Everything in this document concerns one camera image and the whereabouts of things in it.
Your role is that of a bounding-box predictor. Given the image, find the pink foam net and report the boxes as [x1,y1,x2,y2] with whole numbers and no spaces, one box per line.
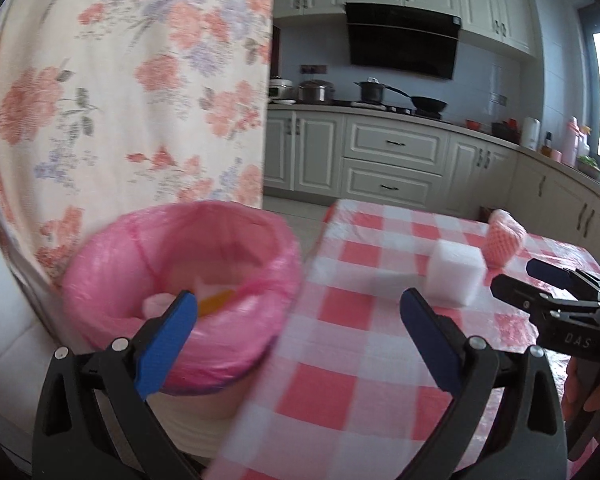
[481,209,527,269]
[142,292,175,320]

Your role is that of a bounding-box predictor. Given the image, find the black lidded saucepan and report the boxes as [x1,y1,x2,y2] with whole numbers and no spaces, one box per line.
[355,78,410,105]

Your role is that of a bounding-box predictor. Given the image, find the floral cream curtain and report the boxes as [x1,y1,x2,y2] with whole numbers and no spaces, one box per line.
[0,0,278,288]

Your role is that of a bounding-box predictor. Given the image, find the steel pressure cooker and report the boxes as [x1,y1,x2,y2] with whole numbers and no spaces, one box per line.
[297,79,335,104]

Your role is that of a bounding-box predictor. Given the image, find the person's right hand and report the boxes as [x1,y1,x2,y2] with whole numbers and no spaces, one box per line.
[562,358,600,420]

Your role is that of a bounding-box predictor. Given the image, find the white electric kettle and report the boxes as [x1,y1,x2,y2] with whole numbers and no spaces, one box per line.
[520,117,541,151]

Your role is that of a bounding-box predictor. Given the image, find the black range hood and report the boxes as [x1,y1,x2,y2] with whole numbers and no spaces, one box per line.
[344,2,462,80]

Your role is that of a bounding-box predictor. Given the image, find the red white checkered tablecloth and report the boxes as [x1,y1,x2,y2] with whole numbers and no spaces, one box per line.
[204,198,600,480]

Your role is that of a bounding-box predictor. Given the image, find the pink thermos bottle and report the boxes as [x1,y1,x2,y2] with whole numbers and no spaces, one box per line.
[562,116,580,168]

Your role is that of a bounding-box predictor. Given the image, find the white rice cooker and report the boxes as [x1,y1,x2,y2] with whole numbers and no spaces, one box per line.
[268,76,294,101]

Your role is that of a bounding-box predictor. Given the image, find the black gas stove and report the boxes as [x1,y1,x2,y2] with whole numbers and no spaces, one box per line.
[328,100,442,120]

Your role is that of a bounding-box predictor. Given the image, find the yellow sponge piece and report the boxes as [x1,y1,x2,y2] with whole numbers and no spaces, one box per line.
[197,289,234,316]

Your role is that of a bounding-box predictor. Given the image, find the black frying pan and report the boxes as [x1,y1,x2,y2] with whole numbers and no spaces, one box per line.
[410,96,448,114]

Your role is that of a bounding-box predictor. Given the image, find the pink lined trash bin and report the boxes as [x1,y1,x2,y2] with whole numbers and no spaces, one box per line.
[59,199,304,453]

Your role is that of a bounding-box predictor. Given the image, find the white foam block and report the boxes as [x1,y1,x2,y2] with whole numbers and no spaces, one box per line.
[424,240,486,306]

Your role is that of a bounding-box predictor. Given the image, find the red bowl on counter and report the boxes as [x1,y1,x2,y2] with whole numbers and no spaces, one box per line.
[465,119,481,131]

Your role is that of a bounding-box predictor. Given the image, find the white lower kitchen cabinets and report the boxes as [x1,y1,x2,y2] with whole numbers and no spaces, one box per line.
[264,104,600,265]

